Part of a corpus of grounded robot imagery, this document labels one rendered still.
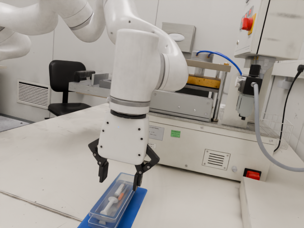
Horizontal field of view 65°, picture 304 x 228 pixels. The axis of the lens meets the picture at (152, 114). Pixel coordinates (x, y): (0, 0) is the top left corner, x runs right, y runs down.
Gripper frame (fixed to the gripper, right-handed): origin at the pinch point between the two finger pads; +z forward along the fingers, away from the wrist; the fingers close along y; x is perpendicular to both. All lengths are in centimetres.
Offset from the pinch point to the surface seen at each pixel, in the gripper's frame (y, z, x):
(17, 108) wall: -210, 62, 218
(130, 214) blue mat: 3.6, 7.7, -0.8
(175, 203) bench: 13.1, 7.7, 8.2
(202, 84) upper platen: 14.4, -20.9, 33.8
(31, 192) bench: -20.4, 7.8, -2.1
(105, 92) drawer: -18.5, -12.6, 32.4
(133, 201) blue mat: 3.0, 7.7, 4.3
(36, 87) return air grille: -181, 29, 215
